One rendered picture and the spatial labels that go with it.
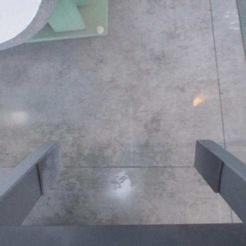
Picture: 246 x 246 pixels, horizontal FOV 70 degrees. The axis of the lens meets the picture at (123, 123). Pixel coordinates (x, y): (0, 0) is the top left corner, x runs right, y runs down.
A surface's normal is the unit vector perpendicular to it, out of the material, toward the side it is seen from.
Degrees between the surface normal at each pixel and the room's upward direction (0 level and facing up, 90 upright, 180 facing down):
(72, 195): 0
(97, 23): 0
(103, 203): 0
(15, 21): 90
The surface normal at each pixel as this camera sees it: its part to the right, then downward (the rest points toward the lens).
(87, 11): -0.12, -0.16
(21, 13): 0.01, 0.99
